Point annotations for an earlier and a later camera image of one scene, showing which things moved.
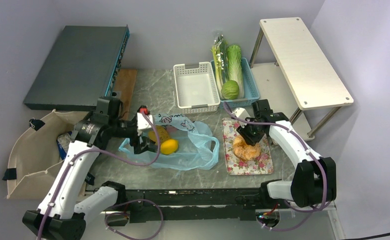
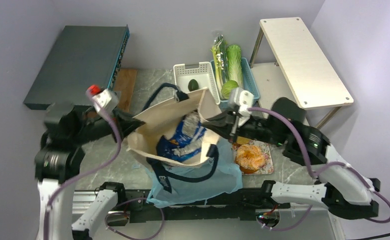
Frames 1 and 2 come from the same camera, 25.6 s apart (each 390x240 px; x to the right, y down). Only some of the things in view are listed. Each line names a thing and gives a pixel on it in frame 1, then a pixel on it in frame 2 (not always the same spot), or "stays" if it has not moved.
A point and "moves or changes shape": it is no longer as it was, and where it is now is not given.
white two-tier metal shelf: x=301 y=85 stays
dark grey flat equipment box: x=80 y=69 stays
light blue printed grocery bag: x=198 y=148 to x=228 y=178
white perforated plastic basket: x=196 y=90 stays
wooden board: x=125 y=83 stays
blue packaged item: x=63 y=141 moves or changes shape
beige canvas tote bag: x=35 y=156 to x=174 y=131
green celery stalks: x=219 y=66 stays
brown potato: x=162 y=132 to x=242 y=140
